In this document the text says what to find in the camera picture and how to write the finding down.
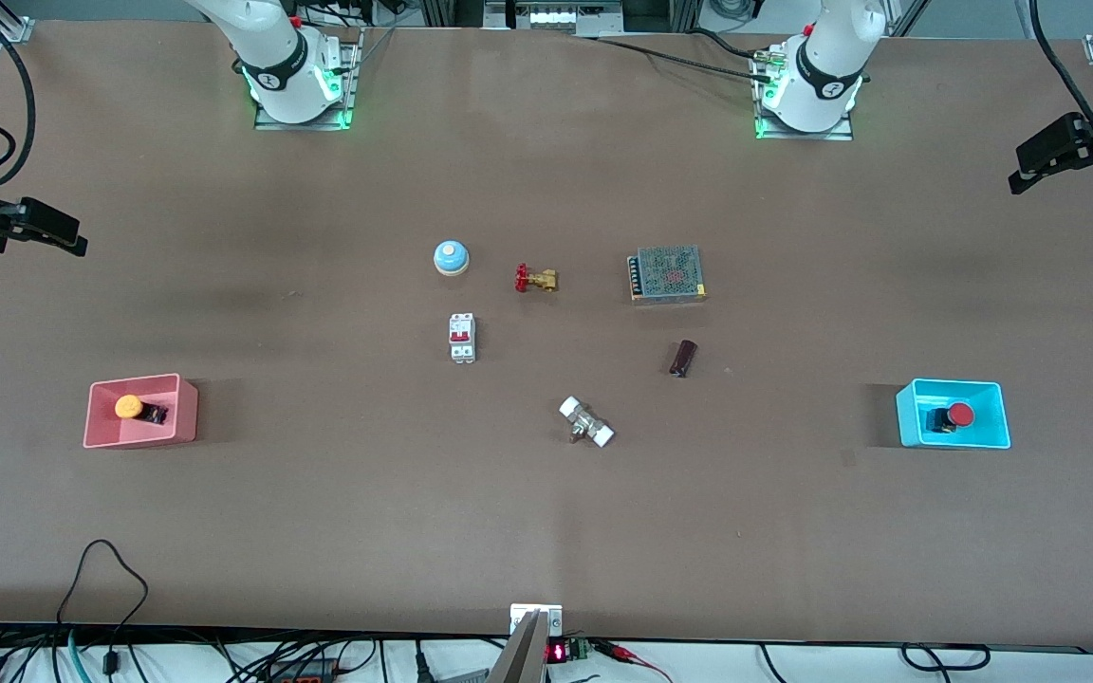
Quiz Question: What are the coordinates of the blue call bell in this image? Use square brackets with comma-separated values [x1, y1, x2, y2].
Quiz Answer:
[433, 238, 471, 278]

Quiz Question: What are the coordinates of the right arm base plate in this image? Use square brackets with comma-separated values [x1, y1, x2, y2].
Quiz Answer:
[253, 27, 361, 132]

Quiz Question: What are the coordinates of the cyan plastic bin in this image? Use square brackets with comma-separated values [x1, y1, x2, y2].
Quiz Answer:
[895, 378, 1012, 450]

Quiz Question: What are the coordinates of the black coiled cable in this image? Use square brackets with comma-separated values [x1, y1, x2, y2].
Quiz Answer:
[900, 642, 992, 674]

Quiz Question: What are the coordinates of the yellow push button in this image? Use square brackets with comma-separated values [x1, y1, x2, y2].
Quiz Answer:
[114, 393, 171, 427]

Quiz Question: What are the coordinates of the red alligator clip lead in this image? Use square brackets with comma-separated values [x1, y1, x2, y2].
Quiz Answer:
[592, 640, 673, 683]

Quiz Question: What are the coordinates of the black cable on table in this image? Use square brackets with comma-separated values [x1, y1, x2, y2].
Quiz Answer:
[592, 28, 780, 84]

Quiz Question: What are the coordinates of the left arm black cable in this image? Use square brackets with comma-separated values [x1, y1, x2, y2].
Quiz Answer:
[1028, 0, 1093, 153]

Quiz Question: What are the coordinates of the metal mesh power supply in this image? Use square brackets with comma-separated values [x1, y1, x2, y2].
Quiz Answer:
[627, 245, 709, 305]

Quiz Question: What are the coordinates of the white-capped metal fitting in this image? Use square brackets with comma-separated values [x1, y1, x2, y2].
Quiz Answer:
[558, 396, 616, 449]

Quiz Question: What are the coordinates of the aluminium camera stand pole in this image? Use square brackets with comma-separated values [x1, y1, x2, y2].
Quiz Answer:
[487, 603, 565, 683]

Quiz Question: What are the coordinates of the pink plastic bin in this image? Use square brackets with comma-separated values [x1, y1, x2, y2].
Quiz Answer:
[83, 373, 199, 450]

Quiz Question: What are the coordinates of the red push button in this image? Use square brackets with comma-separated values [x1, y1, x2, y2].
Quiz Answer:
[924, 401, 977, 435]

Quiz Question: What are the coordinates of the white device behind table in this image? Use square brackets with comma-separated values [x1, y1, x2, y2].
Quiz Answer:
[485, 0, 625, 37]

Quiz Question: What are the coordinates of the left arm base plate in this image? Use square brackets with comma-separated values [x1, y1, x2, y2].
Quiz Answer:
[752, 43, 855, 142]

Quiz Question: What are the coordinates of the black looped cable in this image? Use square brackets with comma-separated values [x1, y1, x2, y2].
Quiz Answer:
[56, 539, 151, 676]

